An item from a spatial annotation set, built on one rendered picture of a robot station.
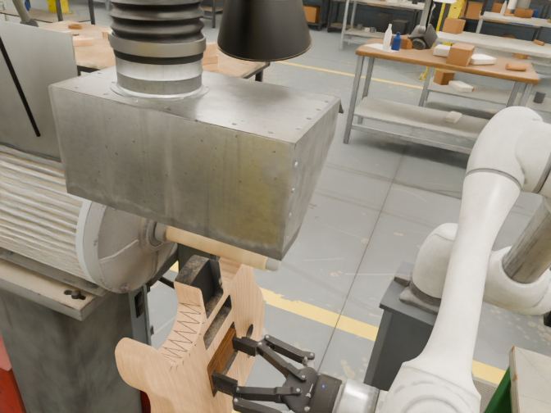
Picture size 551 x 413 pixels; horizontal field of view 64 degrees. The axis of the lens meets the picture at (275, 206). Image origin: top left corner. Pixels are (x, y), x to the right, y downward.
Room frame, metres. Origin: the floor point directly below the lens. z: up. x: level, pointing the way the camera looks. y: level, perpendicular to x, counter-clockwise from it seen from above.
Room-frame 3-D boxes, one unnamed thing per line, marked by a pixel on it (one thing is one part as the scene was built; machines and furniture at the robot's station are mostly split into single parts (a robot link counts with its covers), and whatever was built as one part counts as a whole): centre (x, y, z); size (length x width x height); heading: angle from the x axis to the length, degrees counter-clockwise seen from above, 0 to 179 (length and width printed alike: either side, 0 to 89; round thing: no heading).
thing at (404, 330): (1.16, -0.55, 0.35); 0.28 x 0.28 x 0.70; 63
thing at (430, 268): (1.16, -0.56, 0.87); 0.18 x 0.16 x 0.22; 65
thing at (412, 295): (1.17, -0.54, 0.73); 0.22 x 0.18 x 0.06; 63
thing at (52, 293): (0.72, 0.45, 1.11); 0.36 x 0.24 x 0.04; 71
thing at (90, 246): (0.70, 0.38, 1.25); 0.41 x 0.27 x 0.26; 71
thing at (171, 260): (0.84, 0.24, 1.02); 0.19 x 0.04 x 0.04; 161
